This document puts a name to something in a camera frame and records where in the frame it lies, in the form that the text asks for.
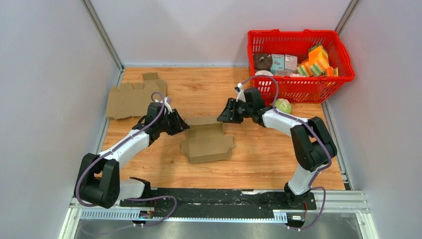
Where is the brown cardboard paper box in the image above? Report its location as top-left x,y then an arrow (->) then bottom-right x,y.
180,116 -> 235,164

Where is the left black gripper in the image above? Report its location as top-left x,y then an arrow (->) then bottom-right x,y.
158,109 -> 191,136

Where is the grey small carton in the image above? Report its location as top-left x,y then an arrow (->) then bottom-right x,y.
284,54 -> 298,73

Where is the white round lid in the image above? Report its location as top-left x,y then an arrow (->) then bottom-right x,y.
255,70 -> 273,77

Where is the teal small carton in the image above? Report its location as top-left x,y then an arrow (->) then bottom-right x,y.
270,54 -> 285,75

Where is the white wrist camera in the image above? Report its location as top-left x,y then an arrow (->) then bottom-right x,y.
162,97 -> 172,115
234,83 -> 246,102

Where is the green toy cabbage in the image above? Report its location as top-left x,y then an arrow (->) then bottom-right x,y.
273,98 -> 292,114

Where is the red plastic shopping basket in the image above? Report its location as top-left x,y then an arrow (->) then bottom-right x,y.
247,29 -> 355,104

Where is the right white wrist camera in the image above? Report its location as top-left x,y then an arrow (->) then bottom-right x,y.
234,83 -> 246,102

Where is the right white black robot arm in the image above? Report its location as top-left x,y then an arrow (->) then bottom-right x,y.
217,88 -> 337,209

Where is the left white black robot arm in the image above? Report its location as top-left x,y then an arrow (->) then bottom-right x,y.
74,102 -> 190,209

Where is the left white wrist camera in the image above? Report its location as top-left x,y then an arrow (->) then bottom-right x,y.
162,97 -> 172,115

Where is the aluminium frame rail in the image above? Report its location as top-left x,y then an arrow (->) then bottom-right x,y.
59,188 -> 378,239

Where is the flat unfolded cardboard sheet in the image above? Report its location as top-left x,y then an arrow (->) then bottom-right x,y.
105,72 -> 167,120

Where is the brown round toy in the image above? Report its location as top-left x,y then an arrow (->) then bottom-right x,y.
252,53 -> 273,71

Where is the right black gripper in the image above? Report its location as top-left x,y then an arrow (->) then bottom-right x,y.
217,98 -> 253,124

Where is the orange green striped sponge stack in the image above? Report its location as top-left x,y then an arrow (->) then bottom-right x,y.
297,44 -> 338,77

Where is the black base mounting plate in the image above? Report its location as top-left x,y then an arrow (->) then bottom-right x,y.
119,188 -> 317,219

